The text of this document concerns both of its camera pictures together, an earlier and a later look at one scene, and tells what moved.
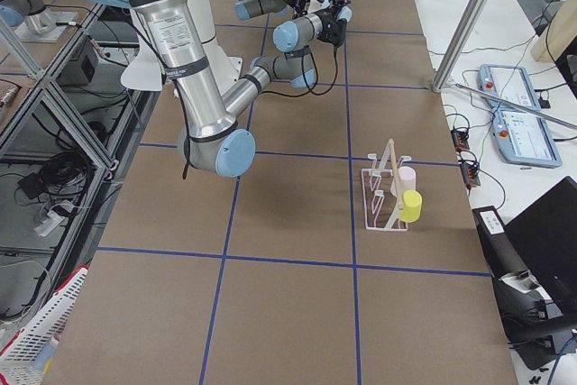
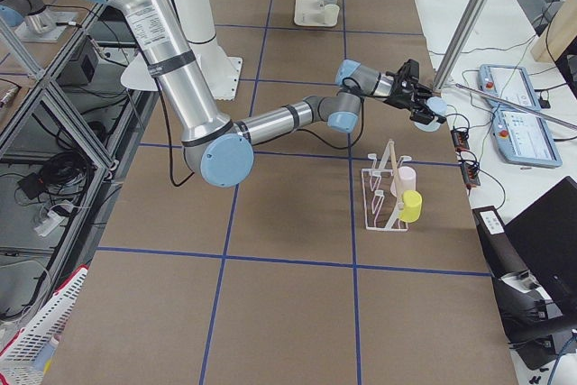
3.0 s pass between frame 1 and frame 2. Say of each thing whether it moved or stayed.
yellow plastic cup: stayed
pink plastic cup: stayed
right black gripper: moved
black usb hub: stayed
